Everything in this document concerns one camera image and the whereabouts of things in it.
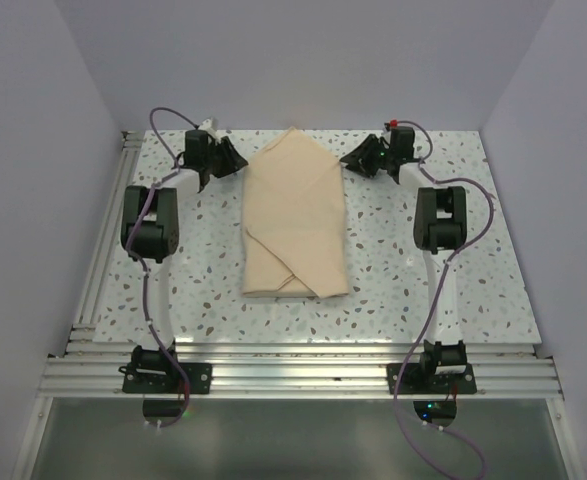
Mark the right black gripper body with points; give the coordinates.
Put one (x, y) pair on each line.
(391, 154)

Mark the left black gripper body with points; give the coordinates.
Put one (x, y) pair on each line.
(207, 159)

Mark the beige cloth mat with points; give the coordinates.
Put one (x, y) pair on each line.
(294, 220)

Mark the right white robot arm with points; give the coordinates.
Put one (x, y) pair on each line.
(440, 220)

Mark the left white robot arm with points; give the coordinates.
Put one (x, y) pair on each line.
(150, 231)

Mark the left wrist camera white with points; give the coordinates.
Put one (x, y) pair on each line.
(209, 125)

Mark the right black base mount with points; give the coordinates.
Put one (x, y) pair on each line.
(440, 370)

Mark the aluminium rail frame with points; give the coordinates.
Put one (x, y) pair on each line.
(301, 348)

